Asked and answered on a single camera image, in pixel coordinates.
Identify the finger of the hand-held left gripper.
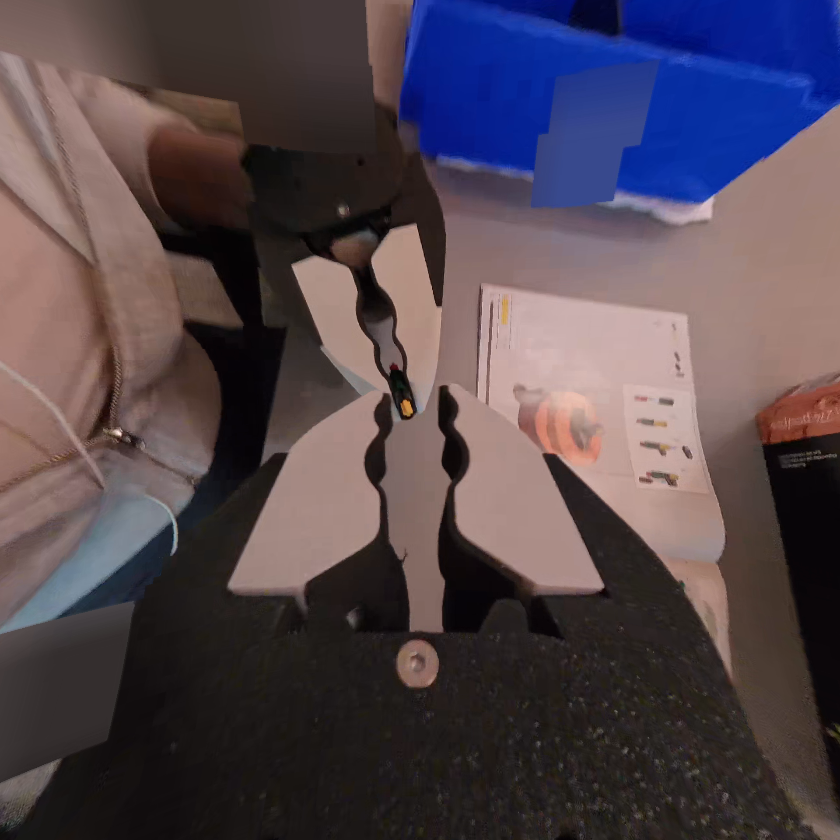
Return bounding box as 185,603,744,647
290,255,395,398
369,222,444,411

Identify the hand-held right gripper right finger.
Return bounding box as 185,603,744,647
437,382,606,598

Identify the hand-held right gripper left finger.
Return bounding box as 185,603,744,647
227,390,409,626

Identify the small black yellow toy pin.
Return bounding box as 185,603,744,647
387,362,417,422

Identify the person's left forearm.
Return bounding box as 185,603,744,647
147,125,254,231

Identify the grey desk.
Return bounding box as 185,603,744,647
259,0,840,840

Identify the open instruction booklet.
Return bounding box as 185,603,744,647
478,283,731,664

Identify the blue plastic storage bin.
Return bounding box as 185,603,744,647
399,0,840,210

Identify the person in beige hoodie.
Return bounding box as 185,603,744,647
0,52,221,631

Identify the black box with orange top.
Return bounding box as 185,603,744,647
755,373,840,756

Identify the white earphone cable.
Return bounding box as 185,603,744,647
0,361,180,556

